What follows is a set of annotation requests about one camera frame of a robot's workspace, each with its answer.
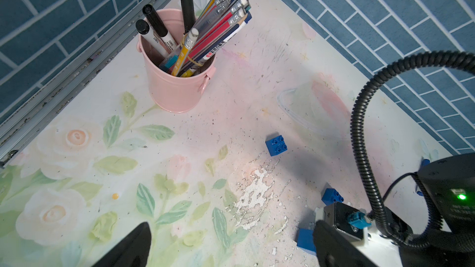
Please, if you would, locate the blue marker pen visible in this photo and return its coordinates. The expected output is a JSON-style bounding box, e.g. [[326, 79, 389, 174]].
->
[[415, 158, 430, 197]]

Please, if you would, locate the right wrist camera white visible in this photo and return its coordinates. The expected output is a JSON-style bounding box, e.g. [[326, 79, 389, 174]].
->
[[315, 201, 405, 267]]

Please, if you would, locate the pink pen bucket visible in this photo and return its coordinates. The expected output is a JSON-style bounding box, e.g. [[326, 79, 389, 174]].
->
[[135, 8, 217, 114]]

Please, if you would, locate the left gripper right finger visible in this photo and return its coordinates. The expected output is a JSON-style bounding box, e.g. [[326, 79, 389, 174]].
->
[[313, 221, 377, 267]]

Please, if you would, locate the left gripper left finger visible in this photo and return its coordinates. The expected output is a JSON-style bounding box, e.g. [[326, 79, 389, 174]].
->
[[94, 222, 152, 267]]

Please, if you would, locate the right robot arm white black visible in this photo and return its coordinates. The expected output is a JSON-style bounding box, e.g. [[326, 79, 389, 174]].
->
[[400, 153, 475, 267]]

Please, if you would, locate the small blue lego far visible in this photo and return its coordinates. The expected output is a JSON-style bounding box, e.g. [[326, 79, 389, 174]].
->
[[265, 135, 288, 156]]

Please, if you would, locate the bundle of pens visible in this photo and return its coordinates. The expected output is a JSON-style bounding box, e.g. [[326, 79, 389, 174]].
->
[[136, 0, 252, 78]]

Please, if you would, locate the small blue lego centre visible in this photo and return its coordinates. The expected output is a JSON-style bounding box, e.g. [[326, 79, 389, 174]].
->
[[322, 188, 344, 206]]

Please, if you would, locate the small blue lego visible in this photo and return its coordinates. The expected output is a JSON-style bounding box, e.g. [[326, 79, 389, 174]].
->
[[322, 188, 344, 206], [265, 135, 288, 156]]

